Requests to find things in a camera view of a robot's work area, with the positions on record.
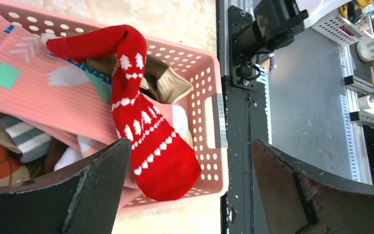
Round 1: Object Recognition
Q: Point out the white storage basket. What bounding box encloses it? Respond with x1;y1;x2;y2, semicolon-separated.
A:
312;10;374;46

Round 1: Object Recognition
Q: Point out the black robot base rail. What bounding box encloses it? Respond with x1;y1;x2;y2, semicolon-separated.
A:
216;0;269;234

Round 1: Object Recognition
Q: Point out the cream brown striped sock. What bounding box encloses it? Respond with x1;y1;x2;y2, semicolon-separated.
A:
84;55;193;104

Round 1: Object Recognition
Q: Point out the pink plastic basket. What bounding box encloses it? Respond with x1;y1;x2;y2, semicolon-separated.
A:
0;0;229;215

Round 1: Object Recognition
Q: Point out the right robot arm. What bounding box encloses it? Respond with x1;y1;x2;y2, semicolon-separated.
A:
228;0;346;59

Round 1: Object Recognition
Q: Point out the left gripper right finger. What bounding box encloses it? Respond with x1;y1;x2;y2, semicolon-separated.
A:
252;138;374;234

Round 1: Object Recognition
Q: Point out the argyle beige sock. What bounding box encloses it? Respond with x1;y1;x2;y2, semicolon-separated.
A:
0;145;45;187

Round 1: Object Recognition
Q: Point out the red snowflake sock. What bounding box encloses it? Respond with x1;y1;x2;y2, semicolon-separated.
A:
45;25;201;201

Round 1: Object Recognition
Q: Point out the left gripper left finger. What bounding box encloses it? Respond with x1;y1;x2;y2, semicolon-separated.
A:
0;138;131;234

